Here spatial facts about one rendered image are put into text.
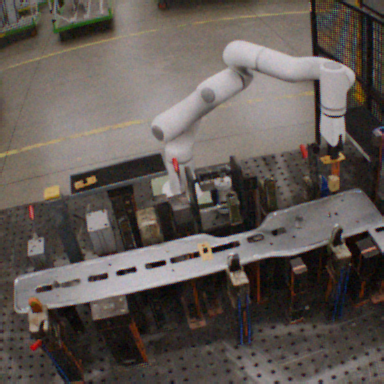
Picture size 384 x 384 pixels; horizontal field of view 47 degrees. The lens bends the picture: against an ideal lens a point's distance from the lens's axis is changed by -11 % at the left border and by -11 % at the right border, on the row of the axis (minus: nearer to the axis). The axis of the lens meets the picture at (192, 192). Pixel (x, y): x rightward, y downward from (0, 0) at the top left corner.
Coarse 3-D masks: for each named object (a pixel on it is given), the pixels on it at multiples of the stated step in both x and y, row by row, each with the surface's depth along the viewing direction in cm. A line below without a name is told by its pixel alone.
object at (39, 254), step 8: (32, 240) 170; (40, 240) 170; (32, 248) 167; (40, 248) 166; (32, 256) 164; (40, 256) 165; (48, 256) 170; (40, 264) 167; (48, 264) 168; (48, 288) 176
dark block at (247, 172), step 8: (248, 168) 178; (248, 176) 174; (256, 176) 174; (248, 184) 175; (256, 184) 176; (248, 192) 178; (256, 192) 179; (248, 200) 180; (256, 200) 181; (248, 208) 182; (256, 208) 183; (248, 216) 185; (256, 216) 186; (248, 224) 187; (256, 224) 188
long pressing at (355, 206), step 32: (352, 192) 178; (288, 224) 169; (320, 224) 167; (352, 224) 164; (128, 256) 167; (160, 256) 165; (224, 256) 161; (256, 256) 160; (288, 256) 159; (32, 288) 158; (64, 288) 157; (96, 288) 156; (128, 288) 155
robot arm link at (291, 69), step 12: (264, 48) 149; (264, 60) 147; (276, 60) 144; (288, 60) 143; (300, 60) 143; (312, 60) 144; (324, 60) 143; (264, 72) 150; (276, 72) 145; (288, 72) 142; (300, 72) 143; (312, 72) 146; (348, 72) 138
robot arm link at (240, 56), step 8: (232, 48) 154; (240, 48) 152; (248, 48) 150; (256, 48) 149; (224, 56) 159; (232, 56) 155; (240, 56) 152; (248, 56) 150; (256, 56) 148; (232, 64) 157; (240, 64) 155; (248, 64) 152; (240, 72) 167; (248, 72) 164; (248, 80) 170
